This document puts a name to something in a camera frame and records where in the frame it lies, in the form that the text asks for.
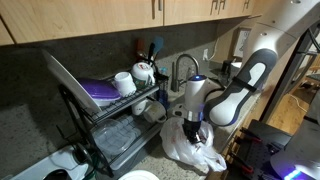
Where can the blue spatula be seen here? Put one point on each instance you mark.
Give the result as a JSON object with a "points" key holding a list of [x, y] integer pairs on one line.
{"points": [[158, 43]]}

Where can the purple bowl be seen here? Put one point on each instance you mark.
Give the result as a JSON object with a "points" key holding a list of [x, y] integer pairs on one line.
{"points": [[98, 90]]}

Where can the black kitchen utensil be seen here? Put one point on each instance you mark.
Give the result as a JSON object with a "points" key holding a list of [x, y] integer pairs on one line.
{"points": [[151, 50]]}

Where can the blue dish soap bottle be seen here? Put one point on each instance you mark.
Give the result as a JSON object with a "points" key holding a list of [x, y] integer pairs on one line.
{"points": [[163, 98]]}

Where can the steel kitchen faucet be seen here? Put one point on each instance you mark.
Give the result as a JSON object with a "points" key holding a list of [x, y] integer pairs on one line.
{"points": [[175, 76]]}

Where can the red spatula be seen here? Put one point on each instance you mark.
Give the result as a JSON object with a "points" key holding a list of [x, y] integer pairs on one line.
{"points": [[140, 46]]}

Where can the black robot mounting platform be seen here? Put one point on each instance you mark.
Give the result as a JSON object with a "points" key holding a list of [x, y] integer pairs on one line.
{"points": [[266, 140]]}

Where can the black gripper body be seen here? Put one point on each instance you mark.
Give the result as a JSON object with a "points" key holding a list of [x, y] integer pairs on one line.
{"points": [[191, 128]]}

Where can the clear plastic container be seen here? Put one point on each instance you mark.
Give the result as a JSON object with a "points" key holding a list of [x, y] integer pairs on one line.
{"points": [[111, 136]]}

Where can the wooden wall cabinets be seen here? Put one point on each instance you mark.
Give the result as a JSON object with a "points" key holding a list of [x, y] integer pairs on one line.
{"points": [[83, 16]]}

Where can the plain white mug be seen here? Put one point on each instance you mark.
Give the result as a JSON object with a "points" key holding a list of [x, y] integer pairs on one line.
{"points": [[124, 83]]}

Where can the steel kitchen sink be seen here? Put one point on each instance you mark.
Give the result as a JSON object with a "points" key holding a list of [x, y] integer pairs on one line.
{"points": [[178, 98]]}

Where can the white ceramic cup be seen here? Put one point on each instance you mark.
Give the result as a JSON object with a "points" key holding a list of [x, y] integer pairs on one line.
{"points": [[138, 106]]}

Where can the black utensil holder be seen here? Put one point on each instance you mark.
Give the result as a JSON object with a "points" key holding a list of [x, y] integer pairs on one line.
{"points": [[161, 81]]}

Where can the framed wall picture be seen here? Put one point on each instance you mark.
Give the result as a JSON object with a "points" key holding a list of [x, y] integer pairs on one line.
{"points": [[240, 41]]}

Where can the white mug with print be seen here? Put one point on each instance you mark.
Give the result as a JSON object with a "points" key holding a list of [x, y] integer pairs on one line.
{"points": [[141, 73]]}

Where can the white wall outlet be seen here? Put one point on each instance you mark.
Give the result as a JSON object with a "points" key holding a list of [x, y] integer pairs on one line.
{"points": [[205, 55]]}

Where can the dark metal stand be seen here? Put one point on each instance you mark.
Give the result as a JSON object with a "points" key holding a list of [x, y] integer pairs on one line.
{"points": [[280, 93]]}

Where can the gray plate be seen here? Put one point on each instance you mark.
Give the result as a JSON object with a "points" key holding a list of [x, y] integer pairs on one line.
{"points": [[138, 175]]}

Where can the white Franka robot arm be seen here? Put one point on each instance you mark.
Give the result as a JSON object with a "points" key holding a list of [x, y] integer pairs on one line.
{"points": [[266, 40]]}

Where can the white water filter pitcher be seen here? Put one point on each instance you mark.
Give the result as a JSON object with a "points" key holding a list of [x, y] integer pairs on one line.
{"points": [[237, 66]]}

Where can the small black appliance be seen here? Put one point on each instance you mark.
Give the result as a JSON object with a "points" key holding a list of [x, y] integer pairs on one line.
{"points": [[226, 68]]}

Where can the black clamp with red tip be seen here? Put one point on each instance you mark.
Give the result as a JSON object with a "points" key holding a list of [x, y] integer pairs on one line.
{"points": [[245, 168], [253, 137]]}

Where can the teal utensil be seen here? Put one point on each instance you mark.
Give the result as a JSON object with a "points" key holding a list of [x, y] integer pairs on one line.
{"points": [[163, 70]]}

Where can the white plastic shopping bag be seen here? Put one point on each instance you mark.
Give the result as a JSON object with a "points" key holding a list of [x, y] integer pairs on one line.
{"points": [[176, 143]]}

